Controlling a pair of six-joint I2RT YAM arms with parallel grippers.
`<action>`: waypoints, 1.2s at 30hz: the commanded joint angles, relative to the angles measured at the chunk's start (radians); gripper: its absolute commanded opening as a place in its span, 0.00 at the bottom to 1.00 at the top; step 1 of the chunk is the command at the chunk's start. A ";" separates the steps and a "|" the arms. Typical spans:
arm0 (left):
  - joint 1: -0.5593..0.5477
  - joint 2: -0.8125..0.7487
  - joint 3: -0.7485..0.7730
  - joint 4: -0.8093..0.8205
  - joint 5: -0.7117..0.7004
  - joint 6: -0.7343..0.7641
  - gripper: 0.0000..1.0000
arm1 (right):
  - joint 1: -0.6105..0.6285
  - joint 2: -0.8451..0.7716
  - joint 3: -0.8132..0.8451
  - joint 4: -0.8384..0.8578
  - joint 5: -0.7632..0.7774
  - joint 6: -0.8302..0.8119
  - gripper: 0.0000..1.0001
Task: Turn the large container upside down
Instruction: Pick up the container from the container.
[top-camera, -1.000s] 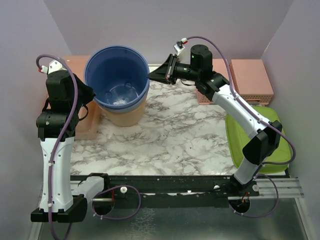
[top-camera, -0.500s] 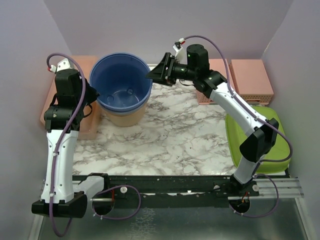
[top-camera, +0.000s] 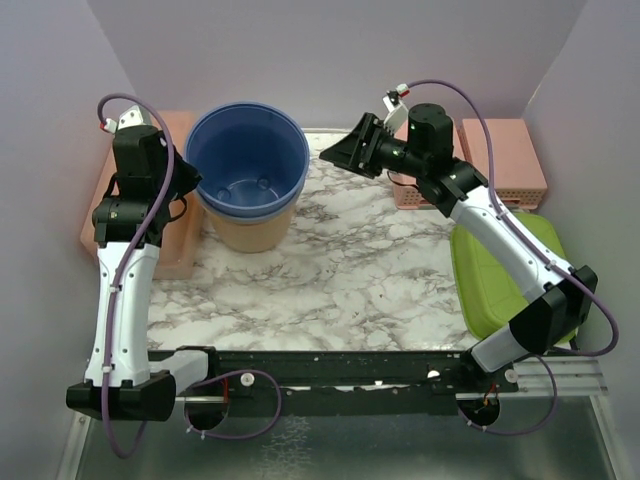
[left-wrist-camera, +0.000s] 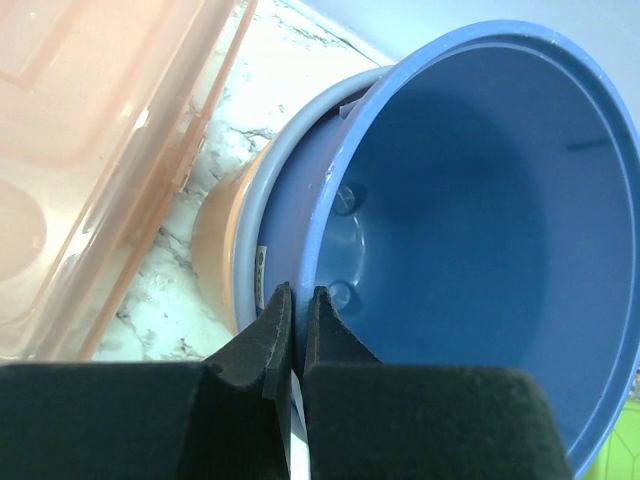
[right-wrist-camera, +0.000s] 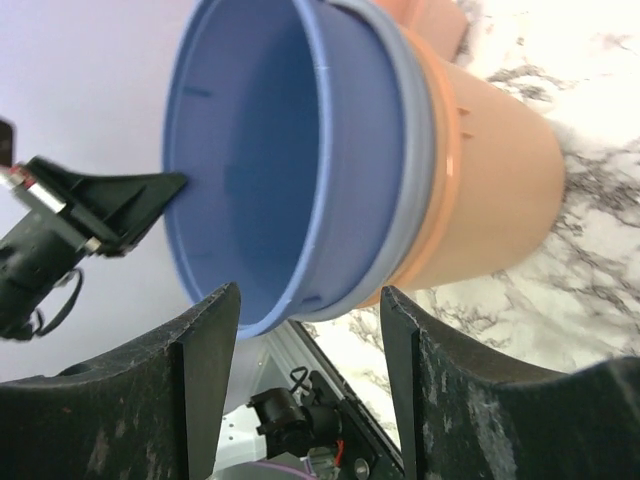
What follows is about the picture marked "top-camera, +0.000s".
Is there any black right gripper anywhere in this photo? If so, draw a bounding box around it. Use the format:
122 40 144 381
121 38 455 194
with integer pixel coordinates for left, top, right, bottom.
320 113 427 180

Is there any pink perforated basket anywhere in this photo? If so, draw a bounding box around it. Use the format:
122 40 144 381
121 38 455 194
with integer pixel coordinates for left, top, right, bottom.
388 121 465 210
458 119 547 210

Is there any light blue plastic bucket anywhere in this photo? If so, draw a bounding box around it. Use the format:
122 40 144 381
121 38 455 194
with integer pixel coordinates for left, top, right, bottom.
195 179 304 224

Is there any orange plastic bucket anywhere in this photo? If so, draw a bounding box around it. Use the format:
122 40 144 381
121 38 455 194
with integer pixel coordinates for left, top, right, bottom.
205 197 298 254

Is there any green plastic tray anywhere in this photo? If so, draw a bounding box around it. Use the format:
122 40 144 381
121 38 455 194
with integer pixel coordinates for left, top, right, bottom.
450 224 551 340

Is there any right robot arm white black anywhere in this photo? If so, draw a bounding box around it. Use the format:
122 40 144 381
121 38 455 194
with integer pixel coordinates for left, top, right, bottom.
319 103 597 391

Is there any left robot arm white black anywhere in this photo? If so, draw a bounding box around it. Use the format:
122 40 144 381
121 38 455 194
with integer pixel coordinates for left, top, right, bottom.
66 125 201 421

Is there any translucent pink storage box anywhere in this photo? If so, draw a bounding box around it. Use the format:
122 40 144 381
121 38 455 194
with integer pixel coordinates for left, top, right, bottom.
80 110 204 280

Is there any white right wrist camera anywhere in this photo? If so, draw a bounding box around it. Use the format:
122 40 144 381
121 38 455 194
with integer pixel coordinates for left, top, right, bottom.
382 83 410 135

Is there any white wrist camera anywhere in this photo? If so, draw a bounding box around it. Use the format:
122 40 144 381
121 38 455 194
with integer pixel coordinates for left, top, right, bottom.
382 83 410 135
100 105 153 134

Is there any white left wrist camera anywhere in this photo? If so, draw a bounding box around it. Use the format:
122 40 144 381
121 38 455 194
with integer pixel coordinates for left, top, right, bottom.
100 105 153 134

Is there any black metal base rail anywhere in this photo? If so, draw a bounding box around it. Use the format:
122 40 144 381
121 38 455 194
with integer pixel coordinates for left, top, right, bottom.
144 349 606 419

